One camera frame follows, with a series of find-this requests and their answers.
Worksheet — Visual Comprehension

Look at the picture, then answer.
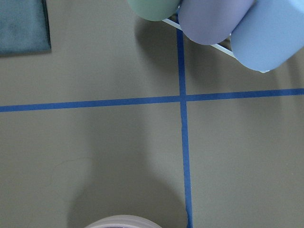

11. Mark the green pastel cup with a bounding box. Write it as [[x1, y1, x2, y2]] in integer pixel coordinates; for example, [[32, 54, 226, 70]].
[[127, 0, 181, 21]]

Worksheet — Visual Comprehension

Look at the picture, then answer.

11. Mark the dark folded cloth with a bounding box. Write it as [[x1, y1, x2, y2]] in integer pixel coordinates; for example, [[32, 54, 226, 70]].
[[0, 0, 51, 56]]

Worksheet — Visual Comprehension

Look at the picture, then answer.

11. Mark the pink bowl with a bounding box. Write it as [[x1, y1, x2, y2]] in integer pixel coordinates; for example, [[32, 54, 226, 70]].
[[85, 215, 161, 228]]

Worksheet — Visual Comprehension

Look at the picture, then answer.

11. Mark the blue pastel cup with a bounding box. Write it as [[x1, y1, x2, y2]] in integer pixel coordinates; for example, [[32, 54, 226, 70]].
[[230, 0, 304, 72]]

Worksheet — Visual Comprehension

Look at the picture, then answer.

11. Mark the white cup rack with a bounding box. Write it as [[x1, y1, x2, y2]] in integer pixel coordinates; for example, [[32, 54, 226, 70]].
[[162, 7, 271, 74]]

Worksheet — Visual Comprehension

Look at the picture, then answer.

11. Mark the purple pastel cup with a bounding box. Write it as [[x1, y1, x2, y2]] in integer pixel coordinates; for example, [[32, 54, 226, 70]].
[[178, 0, 254, 45]]

